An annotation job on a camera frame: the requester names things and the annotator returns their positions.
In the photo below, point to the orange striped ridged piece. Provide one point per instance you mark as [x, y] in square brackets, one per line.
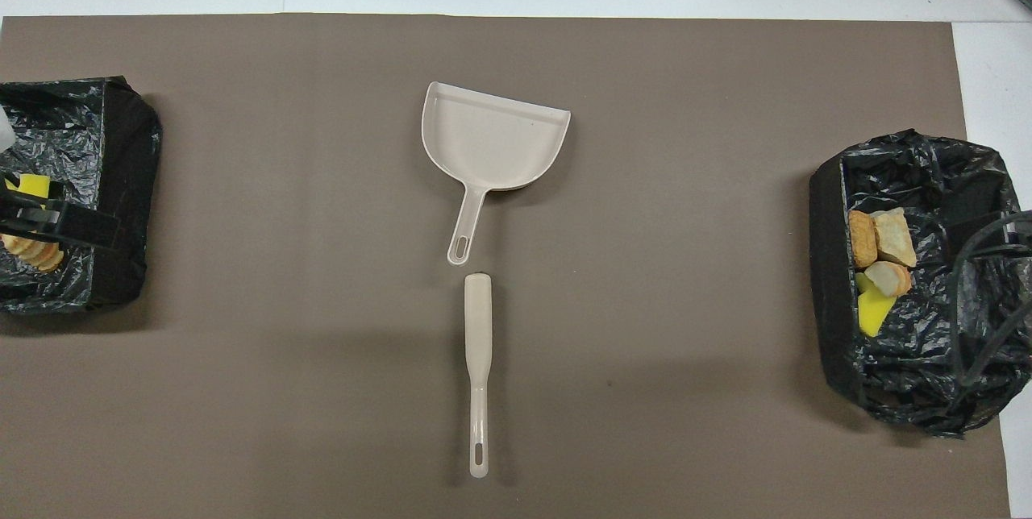
[36, 253]

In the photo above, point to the beige hand brush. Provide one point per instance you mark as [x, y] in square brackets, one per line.
[478, 325]

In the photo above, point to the brown paper table mat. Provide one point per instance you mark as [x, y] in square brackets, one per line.
[645, 438]

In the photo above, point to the pale blocky bread chunk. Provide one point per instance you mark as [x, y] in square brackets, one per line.
[896, 238]

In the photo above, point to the orange-brown bread roll piece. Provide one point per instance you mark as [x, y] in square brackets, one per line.
[863, 238]

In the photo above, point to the yellow sponge piece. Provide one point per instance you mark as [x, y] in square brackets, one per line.
[34, 184]

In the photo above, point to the pale crumbly bread chunk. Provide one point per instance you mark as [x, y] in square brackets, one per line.
[889, 279]

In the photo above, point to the black bag lined bin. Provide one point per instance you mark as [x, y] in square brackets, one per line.
[121, 140]
[911, 374]

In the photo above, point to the beige plastic dustpan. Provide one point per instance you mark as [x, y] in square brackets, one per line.
[492, 140]

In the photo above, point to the yellow sponge with green pad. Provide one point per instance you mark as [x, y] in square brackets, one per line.
[875, 311]

